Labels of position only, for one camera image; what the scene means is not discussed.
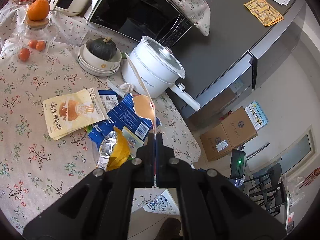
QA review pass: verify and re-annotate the yellow foil snack wrapper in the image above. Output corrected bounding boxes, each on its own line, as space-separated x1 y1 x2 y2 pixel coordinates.
97 127 130 171

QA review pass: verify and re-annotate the yellow bread snack packet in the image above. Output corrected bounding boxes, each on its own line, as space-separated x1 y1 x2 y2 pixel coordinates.
43 88 108 140

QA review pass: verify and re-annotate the blue biscuit box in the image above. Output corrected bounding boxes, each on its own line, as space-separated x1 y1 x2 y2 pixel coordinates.
88 93 152 158

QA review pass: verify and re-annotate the red white milk powder bag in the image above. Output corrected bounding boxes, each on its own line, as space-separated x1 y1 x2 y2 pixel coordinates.
125 53 157 139

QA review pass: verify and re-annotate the white tissue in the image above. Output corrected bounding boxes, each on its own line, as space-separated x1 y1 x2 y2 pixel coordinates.
106 79 133 98

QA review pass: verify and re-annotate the white trash bin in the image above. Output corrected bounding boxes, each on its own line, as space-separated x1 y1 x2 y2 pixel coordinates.
143 189 180 216

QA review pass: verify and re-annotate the black folding chair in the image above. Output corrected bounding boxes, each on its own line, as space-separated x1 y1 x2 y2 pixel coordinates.
244 163 288 217

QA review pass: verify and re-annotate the lower cardboard box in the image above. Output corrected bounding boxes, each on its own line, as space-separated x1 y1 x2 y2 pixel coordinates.
200 124 232 161

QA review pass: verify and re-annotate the cardboard box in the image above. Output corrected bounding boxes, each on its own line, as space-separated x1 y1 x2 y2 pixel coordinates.
200 124 232 161
221 107 258 148

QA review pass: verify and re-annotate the upper cardboard box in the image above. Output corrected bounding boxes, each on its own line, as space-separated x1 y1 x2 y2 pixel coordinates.
221 107 258 148

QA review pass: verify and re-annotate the blue white printed box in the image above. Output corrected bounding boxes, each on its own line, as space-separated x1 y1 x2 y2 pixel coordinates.
245 101 268 131

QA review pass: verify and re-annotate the grey refrigerator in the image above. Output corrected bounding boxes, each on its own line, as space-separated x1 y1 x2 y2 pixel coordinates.
172 0 305 108

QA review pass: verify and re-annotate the white electric cooking pot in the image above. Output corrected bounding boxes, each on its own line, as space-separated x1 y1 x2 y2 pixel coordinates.
121 36 201 111

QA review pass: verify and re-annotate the dark green pumpkin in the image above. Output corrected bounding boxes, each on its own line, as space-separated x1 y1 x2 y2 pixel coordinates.
89 37 117 61

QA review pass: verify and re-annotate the floral tablecloth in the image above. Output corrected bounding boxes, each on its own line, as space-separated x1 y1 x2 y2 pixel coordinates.
0 0 202 233

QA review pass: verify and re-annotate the small orange tangerine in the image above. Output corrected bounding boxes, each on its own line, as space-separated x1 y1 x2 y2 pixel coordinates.
18 48 30 62

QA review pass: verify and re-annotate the glass teapot with wooden lid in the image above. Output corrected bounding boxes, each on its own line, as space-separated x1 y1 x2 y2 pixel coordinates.
9 17 59 53

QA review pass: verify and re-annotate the black microwave oven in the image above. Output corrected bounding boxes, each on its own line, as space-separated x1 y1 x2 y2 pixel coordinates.
85 0 192 48

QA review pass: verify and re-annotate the yellow paper on fridge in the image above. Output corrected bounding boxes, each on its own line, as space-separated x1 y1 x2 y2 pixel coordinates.
244 0 284 27

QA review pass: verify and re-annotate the large orange fruit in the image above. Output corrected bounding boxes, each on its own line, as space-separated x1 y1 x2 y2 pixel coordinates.
27 0 50 21

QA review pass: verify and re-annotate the floral cloth on microwave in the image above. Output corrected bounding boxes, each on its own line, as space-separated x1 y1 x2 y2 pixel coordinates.
171 0 211 36

